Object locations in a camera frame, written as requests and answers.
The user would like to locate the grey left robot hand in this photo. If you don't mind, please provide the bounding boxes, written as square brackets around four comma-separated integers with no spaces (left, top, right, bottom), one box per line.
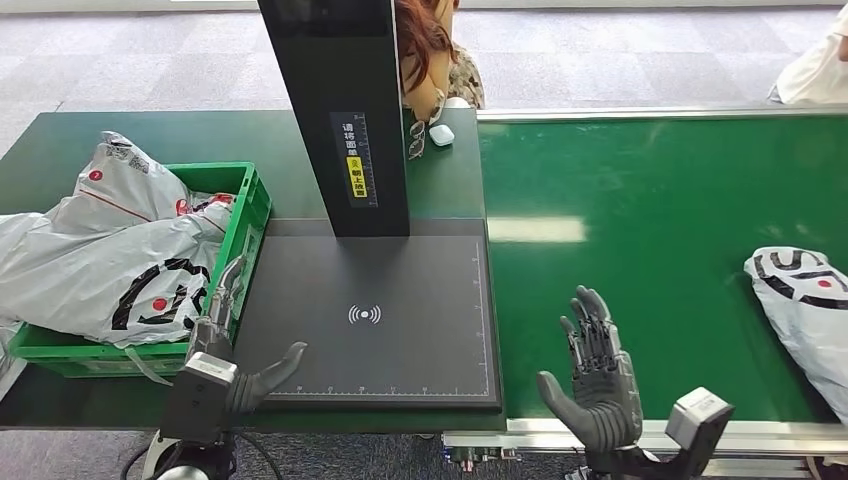
[187,254,310,416]

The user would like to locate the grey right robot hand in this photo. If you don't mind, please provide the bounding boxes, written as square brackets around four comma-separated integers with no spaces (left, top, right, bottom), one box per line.
[536,286,645,456]

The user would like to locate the white poly mailer package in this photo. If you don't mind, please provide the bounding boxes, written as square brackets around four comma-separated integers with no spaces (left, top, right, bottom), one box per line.
[13,131,238,351]
[743,245,848,427]

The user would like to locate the black inbound scanner machine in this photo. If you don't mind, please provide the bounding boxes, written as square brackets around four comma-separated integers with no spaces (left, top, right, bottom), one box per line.
[231,0,504,414]

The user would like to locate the green conveyor belt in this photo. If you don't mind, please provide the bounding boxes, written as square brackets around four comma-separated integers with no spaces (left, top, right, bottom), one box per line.
[442,103,848,460]

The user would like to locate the yellow and black machine label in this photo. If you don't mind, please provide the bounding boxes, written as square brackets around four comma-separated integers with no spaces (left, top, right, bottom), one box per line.
[329,111,381,210]

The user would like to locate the green plastic crate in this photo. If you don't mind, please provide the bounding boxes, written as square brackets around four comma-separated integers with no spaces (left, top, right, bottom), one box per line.
[7,161,274,380]

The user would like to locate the dark green table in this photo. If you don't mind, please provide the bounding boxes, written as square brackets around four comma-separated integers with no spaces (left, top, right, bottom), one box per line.
[0,109,509,436]

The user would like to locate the eyeglasses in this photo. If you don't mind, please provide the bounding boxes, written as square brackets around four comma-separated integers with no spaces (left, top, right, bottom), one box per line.
[406,119,428,162]

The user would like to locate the person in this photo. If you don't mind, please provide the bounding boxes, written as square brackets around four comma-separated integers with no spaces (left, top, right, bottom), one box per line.
[767,5,848,107]
[394,0,487,125]

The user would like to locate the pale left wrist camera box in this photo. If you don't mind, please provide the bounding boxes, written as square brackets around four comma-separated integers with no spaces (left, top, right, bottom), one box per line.
[160,351,238,444]

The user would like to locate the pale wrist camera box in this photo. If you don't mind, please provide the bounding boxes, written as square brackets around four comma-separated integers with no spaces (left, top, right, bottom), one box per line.
[664,386,736,480]
[160,351,238,444]

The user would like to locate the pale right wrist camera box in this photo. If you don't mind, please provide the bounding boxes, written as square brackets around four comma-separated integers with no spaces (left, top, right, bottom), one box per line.
[664,386,736,480]

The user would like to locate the metal conveyor bracket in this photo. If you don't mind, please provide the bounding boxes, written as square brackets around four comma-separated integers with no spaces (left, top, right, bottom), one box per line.
[445,447,521,473]

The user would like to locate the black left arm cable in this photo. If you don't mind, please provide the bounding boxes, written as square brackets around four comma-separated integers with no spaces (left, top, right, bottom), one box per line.
[117,443,160,480]

